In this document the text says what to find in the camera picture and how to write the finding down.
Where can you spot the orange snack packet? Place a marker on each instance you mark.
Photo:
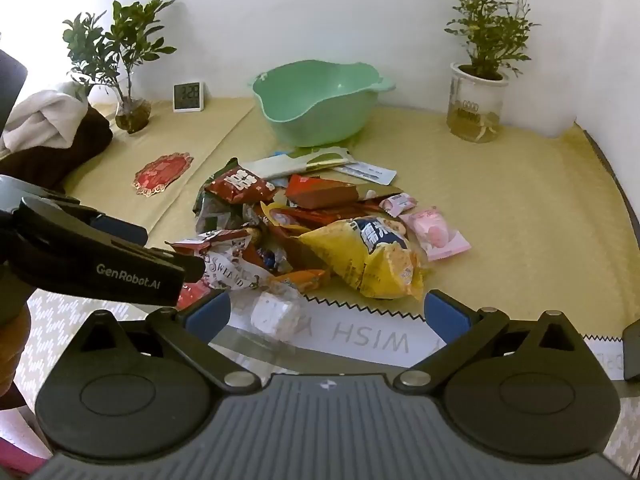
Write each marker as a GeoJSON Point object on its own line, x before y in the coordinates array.
{"type": "Point", "coordinates": [305, 278]}

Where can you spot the dark object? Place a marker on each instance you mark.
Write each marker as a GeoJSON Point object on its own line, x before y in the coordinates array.
{"type": "Point", "coordinates": [631, 331]}

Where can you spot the yellow snack bag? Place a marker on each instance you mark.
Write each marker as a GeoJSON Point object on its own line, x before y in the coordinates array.
{"type": "Point", "coordinates": [370, 260]}

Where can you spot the magenta cloth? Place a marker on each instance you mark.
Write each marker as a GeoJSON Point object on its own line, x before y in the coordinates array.
{"type": "Point", "coordinates": [12, 457]}

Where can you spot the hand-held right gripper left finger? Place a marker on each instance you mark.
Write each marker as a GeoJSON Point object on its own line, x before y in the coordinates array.
{"type": "Point", "coordinates": [210, 311]}

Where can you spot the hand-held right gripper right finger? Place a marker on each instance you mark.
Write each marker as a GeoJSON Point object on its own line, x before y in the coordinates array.
{"type": "Point", "coordinates": [445, 311]}

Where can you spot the red snack bar packet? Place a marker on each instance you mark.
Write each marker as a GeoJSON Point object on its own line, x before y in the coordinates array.
{"type": "Point", "coordinates": [240, 185]}
{"type": "Point", "coordinates": [220, 238]}

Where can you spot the brown red snack packet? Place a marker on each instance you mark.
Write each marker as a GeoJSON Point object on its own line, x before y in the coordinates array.
{"type": "Point", "coordinates": [325, 194]}

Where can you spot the light blue snack packet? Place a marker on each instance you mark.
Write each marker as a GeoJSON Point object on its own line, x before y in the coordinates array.
{"type": "Point", "coordinates": [372, 174]}

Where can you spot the beige patterned tablecloth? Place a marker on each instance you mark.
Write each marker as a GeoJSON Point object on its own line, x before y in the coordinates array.
{"type": "Point", "coordinates": [55, 320]}

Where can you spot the large pink snack packet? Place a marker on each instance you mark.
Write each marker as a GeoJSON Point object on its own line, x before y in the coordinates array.
{"type": "Point", "coordinates": [435, 232]}

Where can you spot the white towel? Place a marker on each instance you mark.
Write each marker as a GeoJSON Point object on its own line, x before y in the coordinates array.
{"type": "Point", "coordinates": [45, 117]}

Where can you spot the small pink candy packet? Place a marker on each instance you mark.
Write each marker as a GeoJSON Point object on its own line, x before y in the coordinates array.
{"type": "Point", "coordinates": [397, 204]}

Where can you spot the white digital thermometer clock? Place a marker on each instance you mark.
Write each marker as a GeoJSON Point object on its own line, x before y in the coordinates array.
{"type": "Point", "coordinates": [188, 96]}

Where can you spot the white zigzag-edged printed mat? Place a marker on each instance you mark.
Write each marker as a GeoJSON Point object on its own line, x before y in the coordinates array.
{"type": "Point", "coordinates": [350, 332]}

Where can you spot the yellow woven table mat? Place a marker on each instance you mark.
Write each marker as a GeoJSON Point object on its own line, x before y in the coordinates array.
{"type": "Point", "coordinates": [525, 220]}

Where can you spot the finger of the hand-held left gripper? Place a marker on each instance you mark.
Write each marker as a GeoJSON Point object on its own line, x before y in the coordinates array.
{"type": "Point", "coordinates": [120, 230]}
{"type": "Point", "coordinates": [192, 266]}

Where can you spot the dark panel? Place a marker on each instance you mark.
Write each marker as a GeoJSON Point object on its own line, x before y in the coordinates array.
{"type": "Point", "coordinates": [10, 85]}

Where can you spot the dark green snack packet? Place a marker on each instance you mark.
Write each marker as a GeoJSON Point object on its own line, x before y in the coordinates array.
{"type": "Point", "coordinates": [210, 212]}

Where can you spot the white green snack packet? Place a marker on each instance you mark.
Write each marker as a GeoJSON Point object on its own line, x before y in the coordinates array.
{"type": "Point", "coordinates": [290, 164]}

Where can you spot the clear white candy packet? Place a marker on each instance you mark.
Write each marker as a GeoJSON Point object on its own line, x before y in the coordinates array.
{"type": "Point", "coordinates": [272, 312]}

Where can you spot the green plastic basin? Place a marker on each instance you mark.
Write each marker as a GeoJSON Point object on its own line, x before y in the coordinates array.
{"type": "Point", "coordinates": [320, 120]}

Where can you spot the person's left forearm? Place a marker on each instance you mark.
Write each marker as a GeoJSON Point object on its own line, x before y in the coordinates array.
{"type": "Point", "coordinates": [12, 360]}

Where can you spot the leafy plant in glass vase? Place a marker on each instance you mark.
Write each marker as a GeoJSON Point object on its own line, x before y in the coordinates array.
{"type": "Point", "coordinates": [132, 117]}

